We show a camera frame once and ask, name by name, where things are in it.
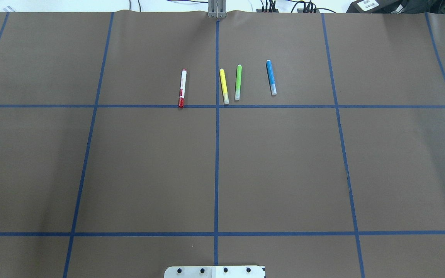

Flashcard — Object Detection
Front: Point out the grey aluminium frame post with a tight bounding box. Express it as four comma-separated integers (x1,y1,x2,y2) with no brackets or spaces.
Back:
207,0,226,19

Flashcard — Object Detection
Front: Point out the yellow marker pen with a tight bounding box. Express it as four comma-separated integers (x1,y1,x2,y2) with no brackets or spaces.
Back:
219,68,229,105

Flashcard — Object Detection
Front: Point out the blue marker pen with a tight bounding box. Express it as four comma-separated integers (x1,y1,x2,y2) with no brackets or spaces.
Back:
265,60,277,96

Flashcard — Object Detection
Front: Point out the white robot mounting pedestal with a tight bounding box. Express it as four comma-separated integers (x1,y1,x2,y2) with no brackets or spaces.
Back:
164,265,266,278

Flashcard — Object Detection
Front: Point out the green marker pen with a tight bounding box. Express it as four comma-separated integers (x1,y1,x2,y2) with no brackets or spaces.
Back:
234,64,243,101

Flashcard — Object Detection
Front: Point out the red marker pen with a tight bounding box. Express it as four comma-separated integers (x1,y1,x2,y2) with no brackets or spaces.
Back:
178,68,187,108

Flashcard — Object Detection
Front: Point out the brown paper table cover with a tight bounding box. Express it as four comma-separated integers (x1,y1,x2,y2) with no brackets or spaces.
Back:
0,10,445,278

